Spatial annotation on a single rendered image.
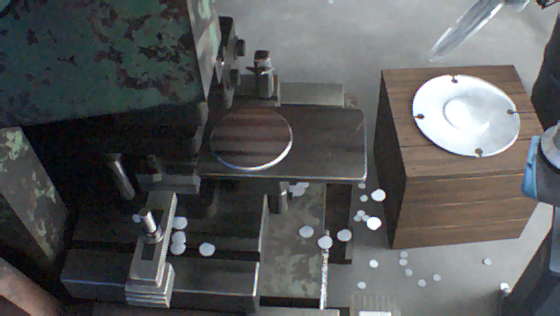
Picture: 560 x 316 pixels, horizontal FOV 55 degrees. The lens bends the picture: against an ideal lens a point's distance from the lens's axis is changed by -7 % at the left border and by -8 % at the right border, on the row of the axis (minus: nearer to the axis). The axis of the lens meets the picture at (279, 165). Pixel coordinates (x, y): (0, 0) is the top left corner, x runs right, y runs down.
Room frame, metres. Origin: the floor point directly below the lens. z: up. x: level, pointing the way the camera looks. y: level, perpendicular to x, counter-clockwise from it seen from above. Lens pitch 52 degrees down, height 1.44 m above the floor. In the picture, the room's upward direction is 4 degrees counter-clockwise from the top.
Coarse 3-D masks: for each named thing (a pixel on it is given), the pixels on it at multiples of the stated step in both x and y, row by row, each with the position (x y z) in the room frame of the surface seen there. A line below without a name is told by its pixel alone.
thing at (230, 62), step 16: (224, 16) 0.63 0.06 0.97; (224, 32) 0.59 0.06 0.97; (240, 48) 0.60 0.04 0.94; (224, 64) 0.54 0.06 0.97; (224, 80) 0.53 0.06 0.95; (240, 80) 0.55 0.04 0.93; (208, 96) 0.53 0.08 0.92; (224, 96) 0.53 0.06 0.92; (128, 112) 0.52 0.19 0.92; (144, 112) 0.52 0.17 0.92; (160, 112) 0.52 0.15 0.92; (176, 112) 0.51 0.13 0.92; (192, 112) 0.51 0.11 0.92
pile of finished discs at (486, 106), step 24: (432, 96) 1.05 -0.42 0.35; (456, 96) 1.05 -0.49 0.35; (480, 96) 1.04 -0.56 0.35; (504, 96) 1.04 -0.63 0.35; (432, 120) 0.97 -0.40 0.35; (456, 120) 0.96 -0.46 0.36; (480, 120) 0.95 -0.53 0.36; (504, 120) 0.95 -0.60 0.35; (456, 144) 0.88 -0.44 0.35; (480, 144) 0.88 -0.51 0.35; (504, 144) 0.87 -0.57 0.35
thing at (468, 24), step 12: (480, 0) 1.25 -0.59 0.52; (492, 0) 1.16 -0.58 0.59; (504, 0) 1.06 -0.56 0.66; (468, 12) 1.25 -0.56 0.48; (480, 12) 1.12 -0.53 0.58; (492, 12) 1.03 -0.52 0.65; (456, 24) 1.23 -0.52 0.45; (468, 24) 1.10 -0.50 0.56; (480, 24) 1.02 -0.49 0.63; (444, 36) 1.21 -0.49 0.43; (456, 36) 1.09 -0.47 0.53; (468, 36) 1.01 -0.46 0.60; (432, 48) 1.17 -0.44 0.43; (444, 48) 1.09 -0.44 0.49; (432, 60) 1.07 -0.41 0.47
